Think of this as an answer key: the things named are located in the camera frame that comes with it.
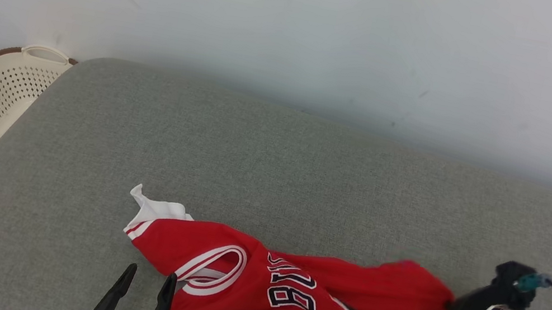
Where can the red white basketball jersey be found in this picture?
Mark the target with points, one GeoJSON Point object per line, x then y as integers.
{"type": "Point", "coordinates": [285, 293]}

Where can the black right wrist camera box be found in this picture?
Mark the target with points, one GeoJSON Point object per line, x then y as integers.
{"type": "Point", "coordinates": [511, 284]}

